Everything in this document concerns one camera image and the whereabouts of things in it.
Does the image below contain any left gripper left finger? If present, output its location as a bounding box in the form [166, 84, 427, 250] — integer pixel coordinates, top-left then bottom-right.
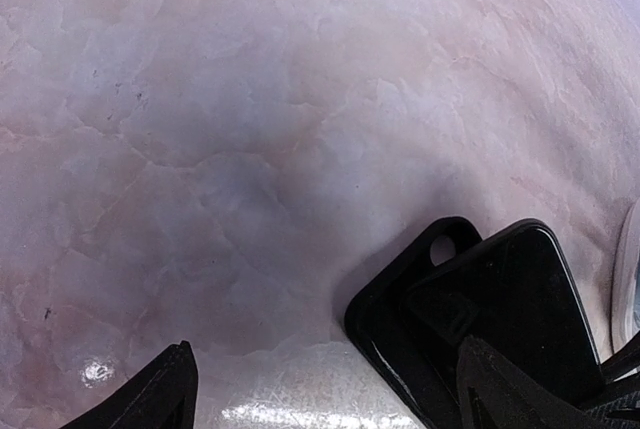
[63, 341, 198, 429]

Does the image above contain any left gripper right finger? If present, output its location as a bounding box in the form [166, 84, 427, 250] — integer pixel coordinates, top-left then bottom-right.
[457, 337, 639, 428]

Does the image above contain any black smartphone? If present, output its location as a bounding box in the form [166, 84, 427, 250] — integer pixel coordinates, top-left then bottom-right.
[400, 219, 604, 403]

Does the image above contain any black phone case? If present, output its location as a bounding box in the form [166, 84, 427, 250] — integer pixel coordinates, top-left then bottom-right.
[344, 216, 482, 428]

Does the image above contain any white grey ceramic plate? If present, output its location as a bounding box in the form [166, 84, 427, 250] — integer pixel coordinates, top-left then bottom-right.
[611, 200, 639, 352]

